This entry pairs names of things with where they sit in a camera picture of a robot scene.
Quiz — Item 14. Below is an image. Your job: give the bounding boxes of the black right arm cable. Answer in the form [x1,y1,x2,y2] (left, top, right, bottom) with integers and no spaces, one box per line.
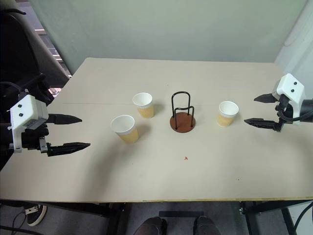
[275,104,305,124]

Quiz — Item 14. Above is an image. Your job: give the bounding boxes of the black wire cup holder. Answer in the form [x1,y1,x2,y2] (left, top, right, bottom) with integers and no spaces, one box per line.
[169,91,197,134]

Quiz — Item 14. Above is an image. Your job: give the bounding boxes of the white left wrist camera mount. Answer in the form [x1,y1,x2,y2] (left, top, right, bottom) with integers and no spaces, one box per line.
[9,94,49,154]

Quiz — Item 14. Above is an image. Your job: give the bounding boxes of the tan ribbed paper cup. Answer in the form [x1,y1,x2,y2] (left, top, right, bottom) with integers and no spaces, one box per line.
[216,100,240,128]
[110,115,139,143]
[132,92,155,119]

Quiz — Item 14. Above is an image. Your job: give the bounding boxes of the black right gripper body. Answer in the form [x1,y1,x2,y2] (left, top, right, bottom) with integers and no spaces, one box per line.
[274,94,294,134]

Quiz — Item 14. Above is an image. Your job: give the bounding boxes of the black white sneaker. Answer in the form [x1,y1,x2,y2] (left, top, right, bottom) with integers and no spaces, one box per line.
[23,204,48,227]

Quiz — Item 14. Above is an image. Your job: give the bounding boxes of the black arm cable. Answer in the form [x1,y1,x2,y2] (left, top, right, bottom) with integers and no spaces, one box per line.
[0,81,28,97]
[275,104,305,124]

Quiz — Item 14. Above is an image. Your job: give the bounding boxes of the black flat bar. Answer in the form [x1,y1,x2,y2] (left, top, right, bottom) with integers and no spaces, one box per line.
[158,211,205,219]

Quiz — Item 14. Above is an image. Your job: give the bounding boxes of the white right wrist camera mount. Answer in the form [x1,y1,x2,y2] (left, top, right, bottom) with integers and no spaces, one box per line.
[272,73,307,118]

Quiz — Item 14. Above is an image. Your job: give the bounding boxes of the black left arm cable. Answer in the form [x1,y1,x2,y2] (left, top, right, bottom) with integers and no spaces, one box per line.
[0,81,28,97]

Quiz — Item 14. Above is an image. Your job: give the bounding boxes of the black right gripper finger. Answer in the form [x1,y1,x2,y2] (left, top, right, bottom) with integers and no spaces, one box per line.
[244,117,280,130]
[253,93,279,104]

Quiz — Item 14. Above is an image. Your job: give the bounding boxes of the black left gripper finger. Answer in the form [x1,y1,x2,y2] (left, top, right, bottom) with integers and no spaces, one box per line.
[46,141,91,158]
[47,113,83,126]

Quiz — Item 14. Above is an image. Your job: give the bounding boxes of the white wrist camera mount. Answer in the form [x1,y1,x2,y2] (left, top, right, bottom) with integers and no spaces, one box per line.
[272,73,307,118]
[9,94,49,154]

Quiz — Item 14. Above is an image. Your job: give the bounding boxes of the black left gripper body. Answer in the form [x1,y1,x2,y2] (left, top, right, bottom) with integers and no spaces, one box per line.
[21,122,51,154]

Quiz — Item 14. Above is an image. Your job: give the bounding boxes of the dark rounded shape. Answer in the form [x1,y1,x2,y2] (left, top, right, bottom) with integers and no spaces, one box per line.
[193,215,217,235]
[133,216,168,235]

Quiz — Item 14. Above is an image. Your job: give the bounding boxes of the white cloth sheet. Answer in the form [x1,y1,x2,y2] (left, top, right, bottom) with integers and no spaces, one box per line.
[273,0,313,83]

